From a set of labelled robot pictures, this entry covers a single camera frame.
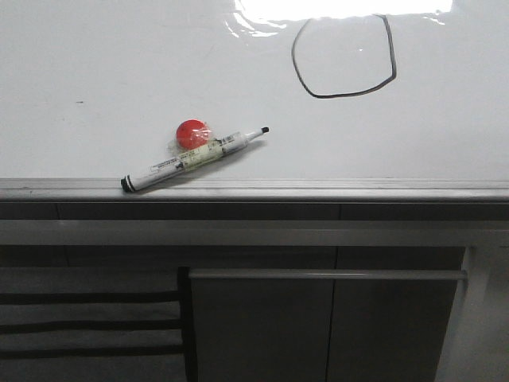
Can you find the grey fabric pouch black stripes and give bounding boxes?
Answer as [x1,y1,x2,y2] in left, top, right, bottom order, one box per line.
[1,267,197,381]

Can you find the white metal stand frame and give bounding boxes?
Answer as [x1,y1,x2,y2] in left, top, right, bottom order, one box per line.
[1,220,508,381]

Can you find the white whiteboard with metal frame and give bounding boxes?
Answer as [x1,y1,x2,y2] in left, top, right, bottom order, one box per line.
[1,1,508,202]

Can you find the red round magnet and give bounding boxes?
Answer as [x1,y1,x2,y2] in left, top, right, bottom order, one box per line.
[176,119,212,150]

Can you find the white whiteboard marker pen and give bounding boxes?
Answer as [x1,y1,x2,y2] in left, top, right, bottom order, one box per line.
[120,127,270,193]

